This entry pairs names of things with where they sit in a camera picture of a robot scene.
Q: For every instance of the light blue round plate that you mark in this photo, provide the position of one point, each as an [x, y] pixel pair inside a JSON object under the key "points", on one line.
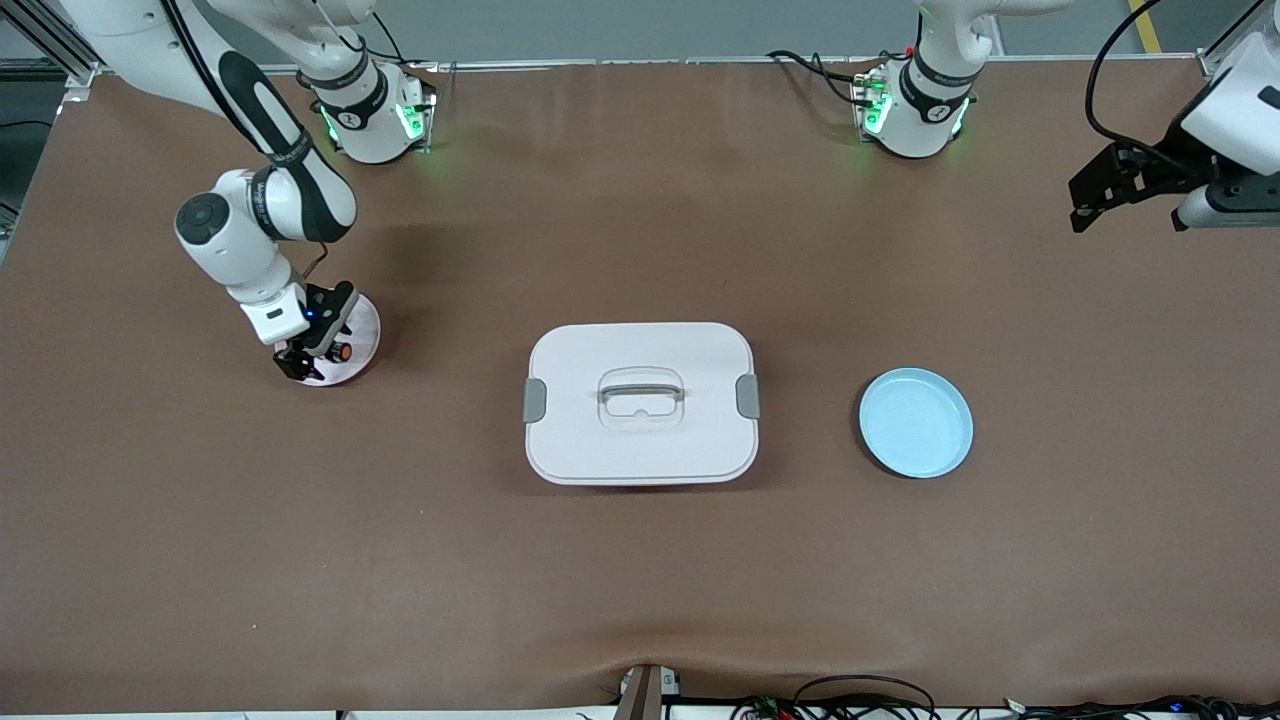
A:
{"points": [[915, 425]]}

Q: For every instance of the brown table mat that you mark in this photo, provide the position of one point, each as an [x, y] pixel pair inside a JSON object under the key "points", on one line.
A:
{"points": [[640, 570]]}

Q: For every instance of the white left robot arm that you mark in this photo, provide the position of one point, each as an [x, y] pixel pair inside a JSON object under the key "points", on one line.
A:
{"points": [[925, 110]]}

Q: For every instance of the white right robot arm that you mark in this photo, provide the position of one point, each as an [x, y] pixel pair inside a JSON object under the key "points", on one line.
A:
{"points": [[230, 245]]}

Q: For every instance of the grey box latch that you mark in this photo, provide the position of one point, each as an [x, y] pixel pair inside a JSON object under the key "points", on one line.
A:
{"points": [[748, 397], [535, 400]]}

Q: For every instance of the pink round plate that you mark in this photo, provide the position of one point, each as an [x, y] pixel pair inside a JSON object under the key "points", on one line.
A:
{"points": [[362, 335]]}

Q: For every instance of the white lidded storage box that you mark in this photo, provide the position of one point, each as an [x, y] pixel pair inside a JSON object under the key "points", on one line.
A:
{"points": [[640, 450]]}

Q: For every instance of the orange push-button switch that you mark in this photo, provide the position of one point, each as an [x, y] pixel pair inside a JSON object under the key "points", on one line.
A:
{"points": [[342, 352]]}

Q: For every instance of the aluminium frame profile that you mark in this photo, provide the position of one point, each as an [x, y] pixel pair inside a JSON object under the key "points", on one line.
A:
{"points": [[75, 88], [1212, 62]]}

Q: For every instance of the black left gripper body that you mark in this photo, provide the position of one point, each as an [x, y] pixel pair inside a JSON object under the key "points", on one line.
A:
{"points": [[1152, 167]]}

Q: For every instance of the silver table edge rail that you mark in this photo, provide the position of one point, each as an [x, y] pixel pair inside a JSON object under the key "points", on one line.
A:
{"points": [[520, 64]]}

